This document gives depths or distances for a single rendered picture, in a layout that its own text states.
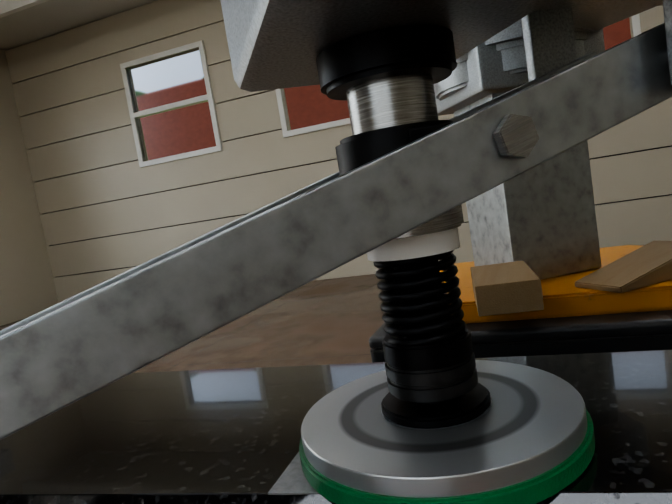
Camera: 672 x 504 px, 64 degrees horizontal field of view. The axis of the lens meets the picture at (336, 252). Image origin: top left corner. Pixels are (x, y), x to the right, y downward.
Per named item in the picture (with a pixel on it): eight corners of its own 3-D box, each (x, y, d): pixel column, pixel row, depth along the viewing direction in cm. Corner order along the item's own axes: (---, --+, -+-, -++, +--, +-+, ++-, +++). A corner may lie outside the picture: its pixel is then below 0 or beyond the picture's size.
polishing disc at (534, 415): (298, 524, 31) (294, 504, 31) (305, 394, 53) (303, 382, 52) (655, 462, 32) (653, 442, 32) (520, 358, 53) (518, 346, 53)
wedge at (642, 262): (656, 266, 103) (653, 240, 102) (708, 269, 93) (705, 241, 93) (574, 287, 96) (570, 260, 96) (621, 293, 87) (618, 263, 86)
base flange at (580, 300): (441, 279, 148) (439, 261, 148) (643, 259, 131) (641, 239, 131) (401, 328, 103) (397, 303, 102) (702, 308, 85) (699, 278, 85)
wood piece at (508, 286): (473, 291, 106) (469, 266, 105) (527, 285, 103) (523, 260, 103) (478, 317, 86) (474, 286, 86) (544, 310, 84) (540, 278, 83)
